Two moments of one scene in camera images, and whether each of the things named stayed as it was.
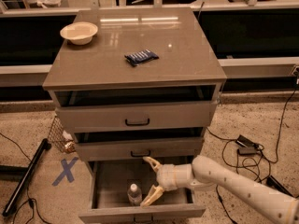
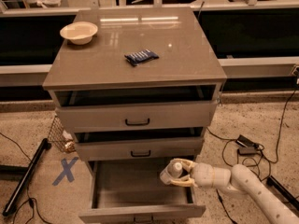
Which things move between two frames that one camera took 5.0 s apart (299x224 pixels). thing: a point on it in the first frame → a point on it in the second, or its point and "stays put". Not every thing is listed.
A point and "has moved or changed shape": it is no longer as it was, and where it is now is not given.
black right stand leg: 272,182 stays put
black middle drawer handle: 140,155 stays put
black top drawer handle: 137,124 stays put
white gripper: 167,177 → 205,175
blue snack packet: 141,57 stays put
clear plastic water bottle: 135,196 has moved or changed shape
